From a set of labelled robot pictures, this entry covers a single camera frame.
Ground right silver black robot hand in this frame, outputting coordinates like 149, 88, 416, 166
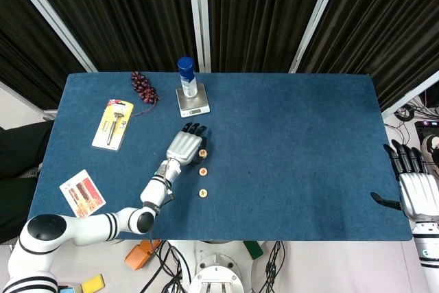
369, 139, 439, 222

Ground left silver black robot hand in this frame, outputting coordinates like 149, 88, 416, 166
165, 121, 210, 167

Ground silver digital kitchen scale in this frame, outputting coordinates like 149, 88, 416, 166
175, 83, 211, 119

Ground black device with purple light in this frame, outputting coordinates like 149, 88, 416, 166
414, 119, 439, 138

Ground white bottle with blue cap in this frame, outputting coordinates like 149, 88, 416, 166
176, 56, 199, 99

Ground dark red fake grape bunch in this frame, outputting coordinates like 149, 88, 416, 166
130, 71, 161, 118

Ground yellow razor blister pack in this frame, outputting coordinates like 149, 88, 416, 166
91, 99, 134, 152

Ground blue table cloth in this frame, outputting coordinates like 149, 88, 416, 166
29, 72, 414, 242

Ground red patterned card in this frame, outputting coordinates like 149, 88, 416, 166
59, 169, 107, 219

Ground orange box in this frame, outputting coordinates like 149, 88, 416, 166
123, 239, 162, 271

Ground green block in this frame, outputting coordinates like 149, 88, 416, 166
243, 240, 264, 260

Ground dark pleated curtain panel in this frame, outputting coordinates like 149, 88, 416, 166
20, 0, 198, 73
0, 0, 88, 110
298, 0, 439, 112
205, 0, 332, 74

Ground black trouser leg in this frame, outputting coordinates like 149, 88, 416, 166
0, 119, 55, 239

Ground yellow block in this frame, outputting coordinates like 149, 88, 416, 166
81, 274, 106, 293

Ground light blue box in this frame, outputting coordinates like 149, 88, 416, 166
57, 283, 83, 293

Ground tangled floor cables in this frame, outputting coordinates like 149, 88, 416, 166
393, 95, 433, 123

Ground white metal frame post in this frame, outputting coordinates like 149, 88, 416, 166
0, 80, 58, 121
289, 0, 346, 74
187, 0, 213, 73
1, 0, 99, 73
380, 69, 439, 119

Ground black cable bundle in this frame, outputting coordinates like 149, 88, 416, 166
252, 240, 287, 293
140, 239, 193, 293

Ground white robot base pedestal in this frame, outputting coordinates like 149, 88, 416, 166
169, 239, 265, 293

